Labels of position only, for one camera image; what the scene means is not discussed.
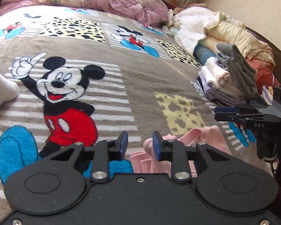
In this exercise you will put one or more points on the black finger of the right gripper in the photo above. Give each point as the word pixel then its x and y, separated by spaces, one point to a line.
pixel 241 110
pixel 236 117

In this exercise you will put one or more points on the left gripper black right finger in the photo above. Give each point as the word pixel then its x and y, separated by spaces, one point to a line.
pixel 189 164

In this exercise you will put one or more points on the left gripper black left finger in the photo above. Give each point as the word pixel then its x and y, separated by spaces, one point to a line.
pixel 99 162

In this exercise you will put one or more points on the pink sweatshirt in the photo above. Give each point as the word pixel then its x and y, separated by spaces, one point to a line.
pixel 145 162

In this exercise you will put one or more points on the stack of folded clothes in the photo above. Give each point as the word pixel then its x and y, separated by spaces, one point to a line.
pixel 226 76

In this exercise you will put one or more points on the black gloved right hand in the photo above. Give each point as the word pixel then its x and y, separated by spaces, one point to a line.
pixel 268 144

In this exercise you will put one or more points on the Mickey Mouse plush blanket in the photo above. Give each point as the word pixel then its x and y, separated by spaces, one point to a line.
pixel 85 76

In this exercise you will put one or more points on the cream and white bedding pile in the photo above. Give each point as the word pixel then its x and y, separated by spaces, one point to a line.
pixel 199 25

